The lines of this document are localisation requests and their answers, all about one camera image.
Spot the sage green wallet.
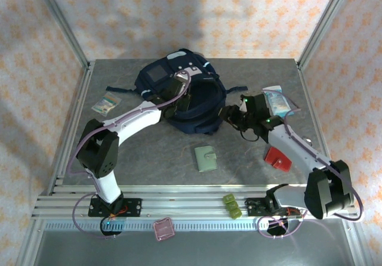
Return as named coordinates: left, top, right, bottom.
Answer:
left=194, top=146, right=218, bottom=172

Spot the small clear tissue packet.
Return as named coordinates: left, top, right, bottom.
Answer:
left=91, top=92, right=122, bottom=117

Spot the slotted metal cable duct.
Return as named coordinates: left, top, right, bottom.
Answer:
left=41, top=220, right=349, bottom=231

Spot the blue wet wipes pack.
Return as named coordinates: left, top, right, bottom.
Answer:
left=262, top=85, right=295, bottom=117

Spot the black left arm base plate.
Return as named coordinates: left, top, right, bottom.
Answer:
left=88, top=198, right=143, bottom=218

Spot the aluminium front rail beam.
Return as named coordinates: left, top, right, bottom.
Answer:
left=31, top=184, right=358, bottom=221

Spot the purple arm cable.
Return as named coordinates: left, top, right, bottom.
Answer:
left=258, top=89, right=365, bottom=240
left=67, top=70, right=192, bottom=240

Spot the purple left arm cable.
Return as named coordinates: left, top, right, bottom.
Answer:
left=67, top=70, right=192, bottom=240

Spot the navy blue backpack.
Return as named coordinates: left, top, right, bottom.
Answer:
left=106, top=48, right=248, bottom=135

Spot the pink square pad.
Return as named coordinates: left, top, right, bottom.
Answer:
left=153, top=217, right=176, bottom=242

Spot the red wallet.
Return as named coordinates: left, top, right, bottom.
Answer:
left=263, top=146, right=292, bottom=172

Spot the aluminium side rail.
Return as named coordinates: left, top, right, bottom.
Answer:
left=298, top=61, right=338, bottom=193
left=47, top=60, right=95, bottom=195

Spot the aluminium frame post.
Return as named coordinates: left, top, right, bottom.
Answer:
left=32, top=0, right=92, bottom=70
left=17, top=219, right=44, bottom=266
left=343, top=218, right=366, bottom=266
left=297, top=0, right=355, bottom=70

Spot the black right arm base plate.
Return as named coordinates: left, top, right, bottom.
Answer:
left=246, top=197, right=300, bottom=218

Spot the black round cable port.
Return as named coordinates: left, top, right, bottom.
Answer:
left=265, top=218, right=289, bottom=239
left=100, top=217, right=124, bottom=237

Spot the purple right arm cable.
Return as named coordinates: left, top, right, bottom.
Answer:
left=258, top=89, right=365, bottom=240

